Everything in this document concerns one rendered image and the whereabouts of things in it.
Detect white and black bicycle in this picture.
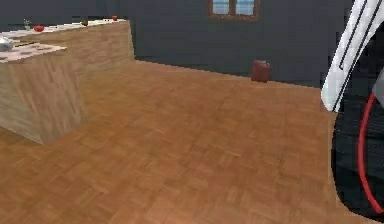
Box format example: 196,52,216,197
320,0,384,224

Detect dark red bin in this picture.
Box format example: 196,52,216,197
250,59,272,84

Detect wooden kitchen counter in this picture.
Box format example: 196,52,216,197
0,18,136,146

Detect wooden framed window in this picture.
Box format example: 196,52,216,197
208,0,261,22

